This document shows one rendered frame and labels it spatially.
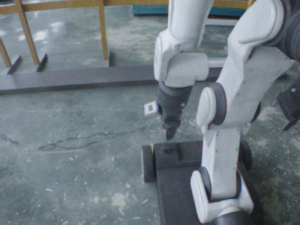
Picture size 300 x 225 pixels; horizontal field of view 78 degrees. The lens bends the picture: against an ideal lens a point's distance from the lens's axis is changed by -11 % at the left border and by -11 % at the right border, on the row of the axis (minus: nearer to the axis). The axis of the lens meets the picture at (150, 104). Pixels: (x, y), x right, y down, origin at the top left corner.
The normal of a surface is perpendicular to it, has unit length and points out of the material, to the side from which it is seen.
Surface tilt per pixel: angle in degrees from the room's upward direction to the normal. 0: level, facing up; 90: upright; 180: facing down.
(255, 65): 100
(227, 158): 60
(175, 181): 0
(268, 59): 35
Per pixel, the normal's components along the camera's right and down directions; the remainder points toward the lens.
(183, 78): 0.08, 0.80
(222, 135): 0.10, 0.20
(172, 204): 0.04, -0.75
